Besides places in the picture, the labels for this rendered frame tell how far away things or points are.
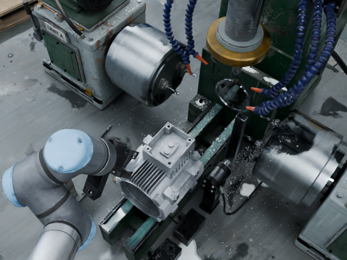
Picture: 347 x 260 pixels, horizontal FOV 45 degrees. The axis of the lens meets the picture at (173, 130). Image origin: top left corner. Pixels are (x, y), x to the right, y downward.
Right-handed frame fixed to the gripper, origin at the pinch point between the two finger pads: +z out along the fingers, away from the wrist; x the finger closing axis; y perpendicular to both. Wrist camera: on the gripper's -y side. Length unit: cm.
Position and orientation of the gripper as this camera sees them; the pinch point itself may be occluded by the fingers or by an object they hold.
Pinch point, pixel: (127, 169)
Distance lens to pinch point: 121.7
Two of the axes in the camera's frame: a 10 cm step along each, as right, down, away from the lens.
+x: -7.9, -5.3, 3.2
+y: 5.5, -8.4, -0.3
